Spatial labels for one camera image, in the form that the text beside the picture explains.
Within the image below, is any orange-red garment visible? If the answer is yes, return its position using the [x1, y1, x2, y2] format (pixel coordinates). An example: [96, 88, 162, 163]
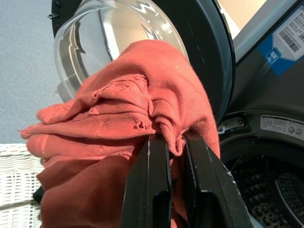
[18, 39, 221, 228]

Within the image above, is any black garment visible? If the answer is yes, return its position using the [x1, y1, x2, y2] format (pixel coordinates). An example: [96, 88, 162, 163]
[32, 186, 46, 205]

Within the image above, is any grey washing machine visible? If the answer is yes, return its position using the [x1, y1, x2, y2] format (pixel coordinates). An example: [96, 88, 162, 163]
[217, 0, 304, 228]

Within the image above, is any pale woven basket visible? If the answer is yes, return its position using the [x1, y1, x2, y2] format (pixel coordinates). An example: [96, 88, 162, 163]
[0, 143, 46, 228]

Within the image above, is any round glass washing machine door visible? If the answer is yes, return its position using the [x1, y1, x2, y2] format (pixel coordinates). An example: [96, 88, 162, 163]
[50, 0, 236, 125]

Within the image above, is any metal door hinge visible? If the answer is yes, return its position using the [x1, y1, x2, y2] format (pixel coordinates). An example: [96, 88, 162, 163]
[217, 116, 251, 137]

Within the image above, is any white warning label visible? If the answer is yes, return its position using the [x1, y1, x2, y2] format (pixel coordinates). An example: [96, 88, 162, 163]
[260, 115, 304, 138]

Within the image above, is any blue white barcode sticker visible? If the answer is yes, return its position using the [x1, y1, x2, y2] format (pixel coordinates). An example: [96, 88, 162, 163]
[257, 4, 304, 76]

